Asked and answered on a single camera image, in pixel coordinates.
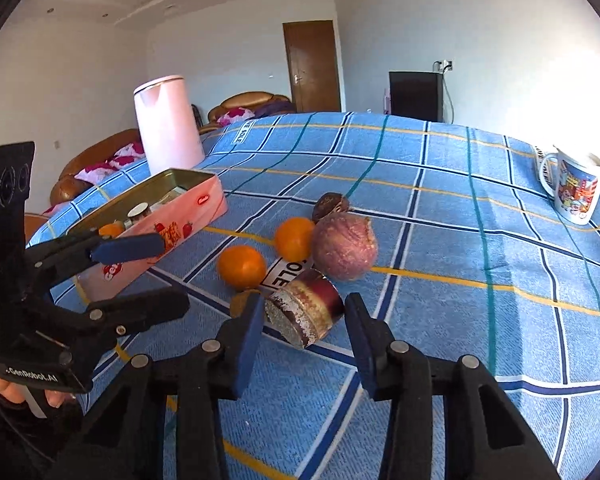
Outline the pink floral cushion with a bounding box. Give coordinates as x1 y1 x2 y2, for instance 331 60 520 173
217 107 257 127
74 141 147 184

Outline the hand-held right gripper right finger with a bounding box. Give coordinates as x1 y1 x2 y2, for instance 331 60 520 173
344 292 563 480

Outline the dark red round can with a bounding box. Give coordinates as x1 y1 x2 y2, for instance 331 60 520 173
264 268 345 350

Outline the brown passion fruit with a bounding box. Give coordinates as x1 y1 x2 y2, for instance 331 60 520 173
312 192 352 225

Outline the brown wooden door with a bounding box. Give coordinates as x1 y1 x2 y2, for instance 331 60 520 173
282 20 342 113

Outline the cartoon print white mug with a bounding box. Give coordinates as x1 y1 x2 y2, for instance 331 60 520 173
537 146 600 226

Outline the black cabinet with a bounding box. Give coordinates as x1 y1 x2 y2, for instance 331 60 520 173
389 71 446 123

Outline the reddish pomegranate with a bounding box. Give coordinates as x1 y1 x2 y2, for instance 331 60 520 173
311 212 379 282

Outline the blue plaid tablecloth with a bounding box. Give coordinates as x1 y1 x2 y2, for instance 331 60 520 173
26 111 600 480

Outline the pink metal tin box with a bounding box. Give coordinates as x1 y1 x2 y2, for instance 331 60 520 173
67 167 228 303

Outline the pale pink electric kettle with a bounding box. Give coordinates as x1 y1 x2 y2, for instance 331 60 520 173
133 75 206 175

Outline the orange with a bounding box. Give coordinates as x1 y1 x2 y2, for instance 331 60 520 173
216 245 267 291
274 216 316 263

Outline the grey power cable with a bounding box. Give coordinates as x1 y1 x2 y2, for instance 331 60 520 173
442 71 456 123

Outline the brown leather sofa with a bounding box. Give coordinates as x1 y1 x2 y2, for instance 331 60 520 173
197 91 297 133
24 129 146 246

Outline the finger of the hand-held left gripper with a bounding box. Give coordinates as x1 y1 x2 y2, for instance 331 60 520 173
22 227 168 306
55 287 191 347

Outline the small yellow citrus fruit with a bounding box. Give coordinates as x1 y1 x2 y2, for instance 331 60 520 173
229 289 261 318

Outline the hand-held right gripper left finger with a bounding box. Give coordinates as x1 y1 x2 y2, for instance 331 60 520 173
55 292 266 480

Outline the person's left hand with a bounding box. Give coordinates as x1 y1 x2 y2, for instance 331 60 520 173
0 360 81 409

